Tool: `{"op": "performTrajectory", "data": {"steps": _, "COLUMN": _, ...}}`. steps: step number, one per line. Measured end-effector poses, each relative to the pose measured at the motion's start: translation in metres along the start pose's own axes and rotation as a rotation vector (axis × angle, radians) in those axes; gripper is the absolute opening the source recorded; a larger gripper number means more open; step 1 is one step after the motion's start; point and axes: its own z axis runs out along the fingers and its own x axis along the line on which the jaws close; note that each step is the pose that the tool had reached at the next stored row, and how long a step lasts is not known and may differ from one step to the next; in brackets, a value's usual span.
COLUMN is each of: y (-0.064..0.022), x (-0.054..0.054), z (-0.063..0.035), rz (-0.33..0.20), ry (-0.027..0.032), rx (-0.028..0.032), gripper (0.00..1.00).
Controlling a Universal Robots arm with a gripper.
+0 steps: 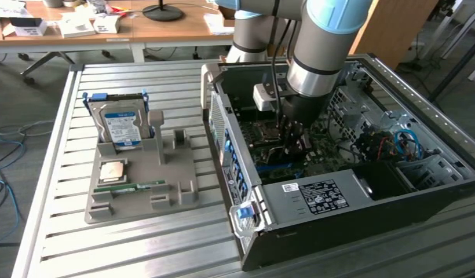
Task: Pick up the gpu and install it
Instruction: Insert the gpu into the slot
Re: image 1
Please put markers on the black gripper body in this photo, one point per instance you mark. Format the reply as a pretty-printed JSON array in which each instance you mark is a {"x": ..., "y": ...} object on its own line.
[{"x": 305, "y": 111}]

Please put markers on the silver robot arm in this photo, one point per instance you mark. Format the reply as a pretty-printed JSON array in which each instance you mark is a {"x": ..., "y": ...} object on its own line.
[{"x": 322, "y": 43}]

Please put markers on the metal CPU socket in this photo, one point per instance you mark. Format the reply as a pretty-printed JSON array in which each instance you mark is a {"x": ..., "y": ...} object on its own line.
[{"x": 266, "y": 131}]

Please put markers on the green motherboard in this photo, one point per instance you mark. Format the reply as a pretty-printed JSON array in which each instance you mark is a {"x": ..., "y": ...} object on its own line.
[{"x": 330, "y": 156}]

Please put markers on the grey chipset heat sink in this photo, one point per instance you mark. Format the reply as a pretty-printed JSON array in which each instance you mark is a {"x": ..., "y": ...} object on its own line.
[{"x": 319, "y": 171}]

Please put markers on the blue expansion slot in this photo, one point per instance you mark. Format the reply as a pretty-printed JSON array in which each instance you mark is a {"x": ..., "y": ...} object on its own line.
[
  {"x": 298, "y": 175},
  {"x": 277, "y": 168}
]

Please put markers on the grey power supply unit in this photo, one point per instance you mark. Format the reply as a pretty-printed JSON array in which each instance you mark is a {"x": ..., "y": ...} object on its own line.
[{"x": 283, "y": 202}]

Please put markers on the brown wooden cabinet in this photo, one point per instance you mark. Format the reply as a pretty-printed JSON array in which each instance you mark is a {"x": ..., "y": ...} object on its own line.
[{"x": 397, "y": 29}]

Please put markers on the white paper stack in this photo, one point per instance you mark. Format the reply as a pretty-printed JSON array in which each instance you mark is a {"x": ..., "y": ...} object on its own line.
[{"x": 218, "y": 26}]

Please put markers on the blue release latch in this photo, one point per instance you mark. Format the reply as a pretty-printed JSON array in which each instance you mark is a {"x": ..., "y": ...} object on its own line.
[{"x": 246, "y": 212}]

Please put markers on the silver disk bay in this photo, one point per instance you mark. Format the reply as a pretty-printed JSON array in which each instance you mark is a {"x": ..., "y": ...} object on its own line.
[{"x": 431, "y": 171}]

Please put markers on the brown cardboard box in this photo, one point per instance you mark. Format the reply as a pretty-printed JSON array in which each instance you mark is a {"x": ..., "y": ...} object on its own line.
[{"x": 226, "y": 13}]

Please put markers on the wooden desk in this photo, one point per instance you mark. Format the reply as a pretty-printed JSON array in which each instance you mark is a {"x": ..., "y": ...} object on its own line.
[
  {"x": 118, "y": 37},
  {"x": 191, "y": 29}
]

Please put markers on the black open PC case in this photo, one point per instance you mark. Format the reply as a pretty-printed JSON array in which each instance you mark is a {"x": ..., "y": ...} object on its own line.
[{"x": 338, "y": 231}]

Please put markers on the grey printed parts rack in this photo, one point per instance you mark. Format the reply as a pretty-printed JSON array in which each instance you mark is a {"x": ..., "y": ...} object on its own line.
[{"x": 153, "y": 179}]

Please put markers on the hard disk with blue carrier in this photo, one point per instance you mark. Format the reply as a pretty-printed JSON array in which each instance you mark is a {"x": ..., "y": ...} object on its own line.
[{"x": 122, "y": 124}]

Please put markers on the black lamp base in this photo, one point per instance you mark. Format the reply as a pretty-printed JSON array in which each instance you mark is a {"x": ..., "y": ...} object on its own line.
[{"x": 162, "y": 13}]

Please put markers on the green RAM stick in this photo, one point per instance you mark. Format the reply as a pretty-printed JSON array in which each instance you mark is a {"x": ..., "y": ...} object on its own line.
[{"x": 130, "y": 186}]

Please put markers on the silver CPU chip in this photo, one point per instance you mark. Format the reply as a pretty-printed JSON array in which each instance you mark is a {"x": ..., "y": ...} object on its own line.
[{"x": 111, "y": 171}]

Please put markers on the small white box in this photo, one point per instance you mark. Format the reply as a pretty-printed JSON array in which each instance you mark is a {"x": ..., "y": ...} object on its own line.
[{"x": 106, "y": 24}]

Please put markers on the flat white box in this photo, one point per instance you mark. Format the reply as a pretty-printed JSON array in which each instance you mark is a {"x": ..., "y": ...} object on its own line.
[{"x": 73, "y": 29}]

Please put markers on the tape roll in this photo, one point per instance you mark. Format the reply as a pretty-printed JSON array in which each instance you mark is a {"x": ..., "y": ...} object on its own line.
[{"x": 73, "y": 3}]

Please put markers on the grey cup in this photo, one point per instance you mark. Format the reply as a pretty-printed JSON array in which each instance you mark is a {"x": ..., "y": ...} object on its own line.
[{"x": 53, "y": 3}]

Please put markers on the white box with black lid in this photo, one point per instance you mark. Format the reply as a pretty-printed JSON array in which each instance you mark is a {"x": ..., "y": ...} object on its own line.
[{"x": 29, "y": 30}]

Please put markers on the loose paper pile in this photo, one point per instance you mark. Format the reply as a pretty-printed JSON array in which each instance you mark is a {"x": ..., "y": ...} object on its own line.
[{"x": 10, "y": 11}]

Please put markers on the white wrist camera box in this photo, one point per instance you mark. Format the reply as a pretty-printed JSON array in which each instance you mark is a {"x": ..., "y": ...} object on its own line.
[{"x": 265, "y": 98}]

